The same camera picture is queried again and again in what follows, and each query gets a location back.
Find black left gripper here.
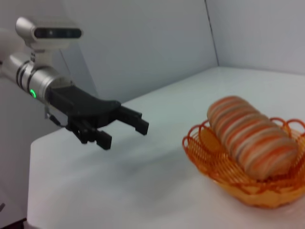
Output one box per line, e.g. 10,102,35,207
47,86,150,151

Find orange woven plastic basket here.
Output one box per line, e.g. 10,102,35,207
183,116,305,210

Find orange striped bread roll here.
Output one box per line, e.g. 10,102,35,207
206,95,298,181

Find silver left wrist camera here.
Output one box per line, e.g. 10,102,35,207
15,16,83,70

